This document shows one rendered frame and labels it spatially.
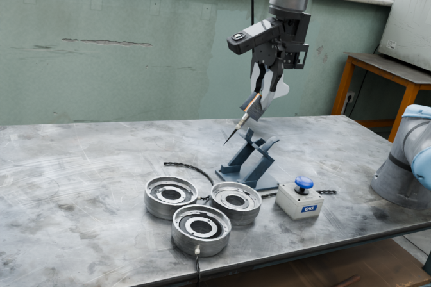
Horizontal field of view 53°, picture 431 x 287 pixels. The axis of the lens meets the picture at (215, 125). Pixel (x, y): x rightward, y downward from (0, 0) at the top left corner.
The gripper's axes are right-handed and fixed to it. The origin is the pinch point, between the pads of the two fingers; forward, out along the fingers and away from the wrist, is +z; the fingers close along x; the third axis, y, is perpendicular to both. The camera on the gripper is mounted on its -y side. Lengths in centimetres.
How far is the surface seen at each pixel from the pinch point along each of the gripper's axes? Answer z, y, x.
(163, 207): 16.7, -23.7, -10.0
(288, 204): 17.6, 3.0, -13.9
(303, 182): 12.7, 5.3, -14.0
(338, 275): 45, 29, -13
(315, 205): 17.0, 7.9, -16.7
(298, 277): 45.0, 17.4, -9.9
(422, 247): 100, 154, 32
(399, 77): 24, 169, 92
